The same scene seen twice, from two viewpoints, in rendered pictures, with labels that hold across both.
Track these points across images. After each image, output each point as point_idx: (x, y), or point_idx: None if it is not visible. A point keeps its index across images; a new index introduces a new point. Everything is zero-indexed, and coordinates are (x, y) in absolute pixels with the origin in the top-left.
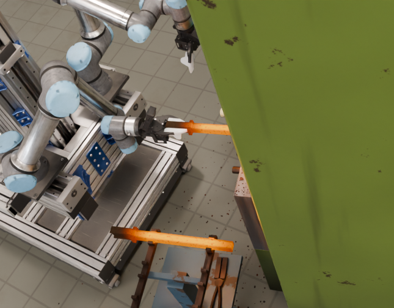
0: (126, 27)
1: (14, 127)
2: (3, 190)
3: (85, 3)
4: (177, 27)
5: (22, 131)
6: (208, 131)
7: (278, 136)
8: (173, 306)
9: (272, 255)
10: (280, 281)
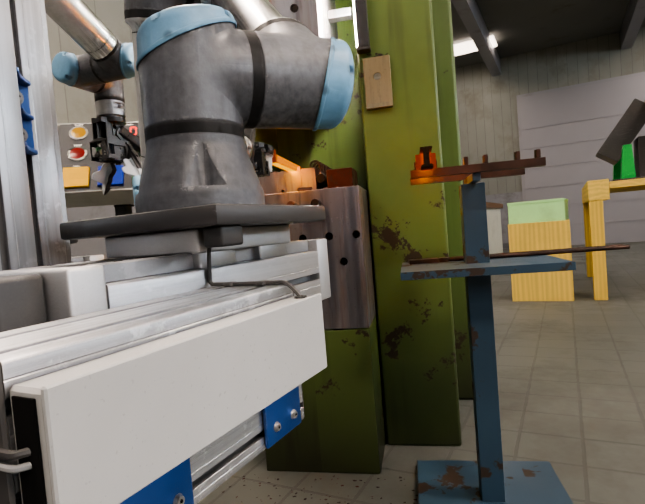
0: (117, 42)
1: None
2: (206, 296)
3: None
4: (121, 106)
5: (26, 162)
6: (280, 157)
7: None
8: (492, 263)
9: (440, 136)
10: (444, 198)
